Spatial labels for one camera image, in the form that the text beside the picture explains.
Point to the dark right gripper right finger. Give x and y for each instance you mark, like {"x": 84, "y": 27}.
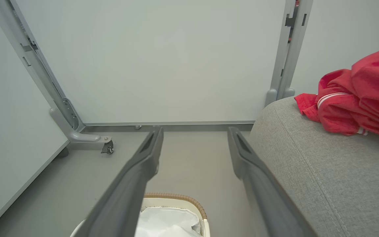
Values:
{"x": 265, "y": 197}

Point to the grey partition foot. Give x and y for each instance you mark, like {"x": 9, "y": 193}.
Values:
{"x": 81, "y": 136}

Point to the grey partition post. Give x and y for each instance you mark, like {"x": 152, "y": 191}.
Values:
{"x": 288, "y": 56}
{"x": 28, "y": 46}

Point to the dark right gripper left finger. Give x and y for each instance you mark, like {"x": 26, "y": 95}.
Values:
{"x": 127, "y": 194}

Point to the white laundry basket brown rim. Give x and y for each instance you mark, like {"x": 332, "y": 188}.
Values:
{"x": 176, "y": 200}

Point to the grey fabric sofa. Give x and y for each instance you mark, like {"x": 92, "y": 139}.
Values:
{"x": 341, "y": 184}

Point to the red garment with white trim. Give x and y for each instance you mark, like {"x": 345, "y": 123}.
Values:
{"x": 367, "y": 98}

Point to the white partition panel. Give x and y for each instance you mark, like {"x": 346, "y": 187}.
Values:
{"x": 8, "y": 125}
{"x": 347, "y": 33}
{"x": 160, "y": 59}

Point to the black caster wheel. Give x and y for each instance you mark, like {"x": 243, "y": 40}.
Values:
{"x": 108, "y": 148}

